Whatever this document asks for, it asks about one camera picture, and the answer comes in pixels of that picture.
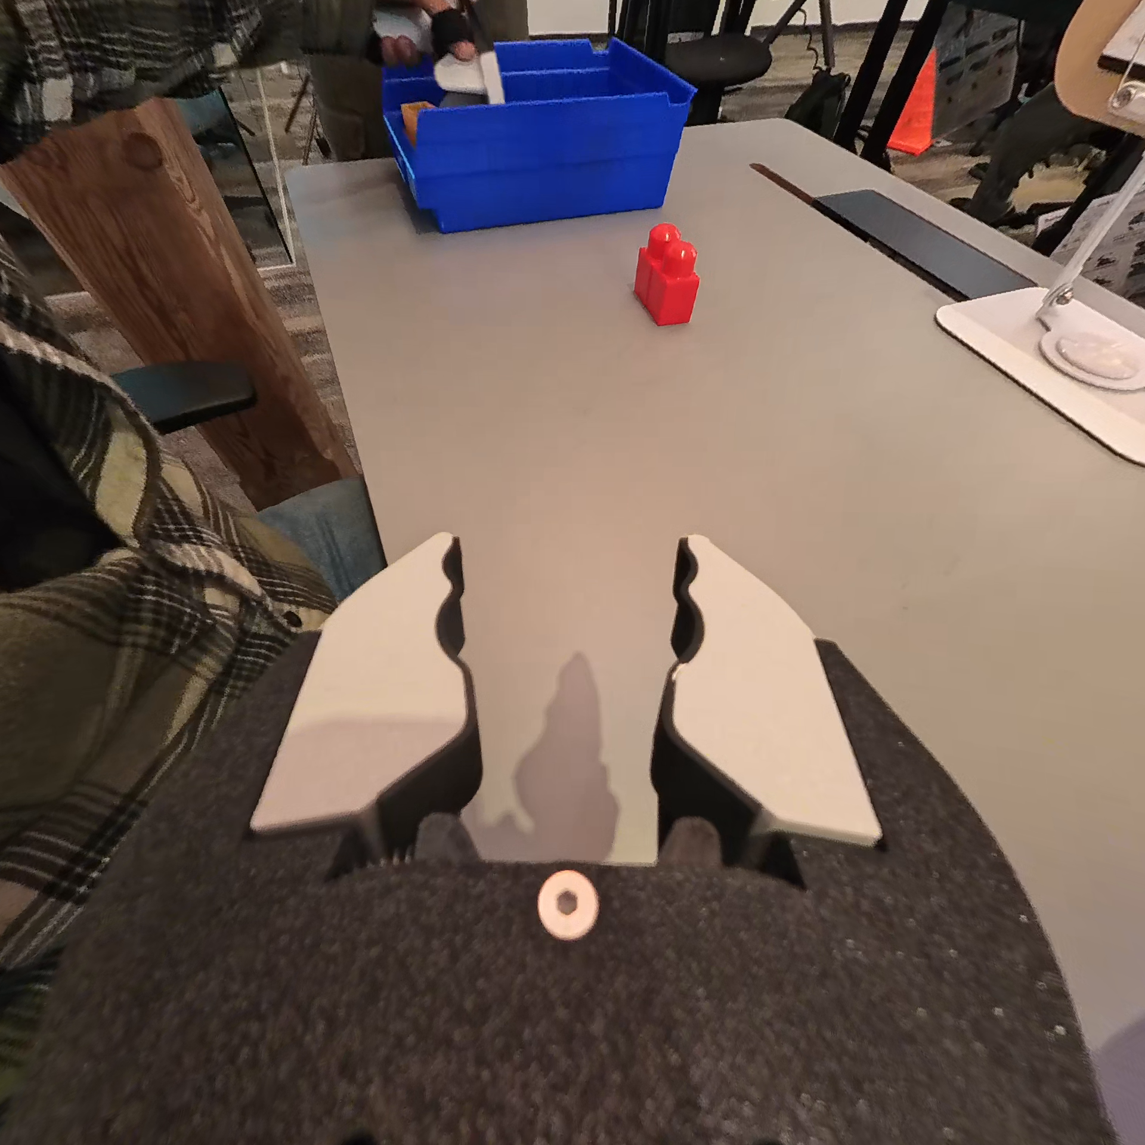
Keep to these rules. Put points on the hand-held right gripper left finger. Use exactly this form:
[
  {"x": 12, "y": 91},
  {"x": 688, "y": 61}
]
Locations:
[{"x": 366, "y": 706}]

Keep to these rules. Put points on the orange traffic cone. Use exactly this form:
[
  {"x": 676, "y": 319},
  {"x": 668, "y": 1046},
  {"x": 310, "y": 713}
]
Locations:
[{"x": 917, "y": 121}]

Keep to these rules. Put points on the white document stand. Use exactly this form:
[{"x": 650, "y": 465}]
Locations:
[{"x": 1002, "y": 348}]

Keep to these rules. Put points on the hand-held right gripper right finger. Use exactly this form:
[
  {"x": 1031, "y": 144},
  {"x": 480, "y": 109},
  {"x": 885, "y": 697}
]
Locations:
[{"x": 760, "y": 716}]

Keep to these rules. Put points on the dark printed box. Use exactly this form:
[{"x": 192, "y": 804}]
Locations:
[{"x": 975, "y": 72}]

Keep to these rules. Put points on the printed white box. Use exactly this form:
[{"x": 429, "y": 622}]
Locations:
[{"x": 1109, "y": 251}]

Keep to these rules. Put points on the blue plastic bin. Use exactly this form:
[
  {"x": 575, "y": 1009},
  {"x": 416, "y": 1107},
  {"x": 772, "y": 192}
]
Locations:
[{"x": 555, "y": 170}]

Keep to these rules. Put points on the orange toy block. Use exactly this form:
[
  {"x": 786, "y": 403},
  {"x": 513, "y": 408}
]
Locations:
[{"x": 418, "y": 121}]

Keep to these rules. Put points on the person's left hand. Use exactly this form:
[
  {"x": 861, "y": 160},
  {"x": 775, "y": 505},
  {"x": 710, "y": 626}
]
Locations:
[{"x": 394, "y": 51}]

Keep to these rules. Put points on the black office stool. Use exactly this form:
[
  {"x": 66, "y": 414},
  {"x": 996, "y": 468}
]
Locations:
[{"x": 724, "y": 62}]

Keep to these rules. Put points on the black tripod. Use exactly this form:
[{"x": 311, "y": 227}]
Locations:
[{"x": 885, "y": 72}]

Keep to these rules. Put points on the wooden pillar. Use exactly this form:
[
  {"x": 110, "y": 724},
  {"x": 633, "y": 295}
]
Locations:
[{"x": 179, "y": 269}]

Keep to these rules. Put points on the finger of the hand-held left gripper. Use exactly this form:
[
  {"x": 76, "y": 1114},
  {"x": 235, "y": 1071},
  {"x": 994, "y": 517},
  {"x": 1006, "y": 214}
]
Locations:
[
  {"x": 493, "y": 80},
  {"x": 461, "y": 77}
]

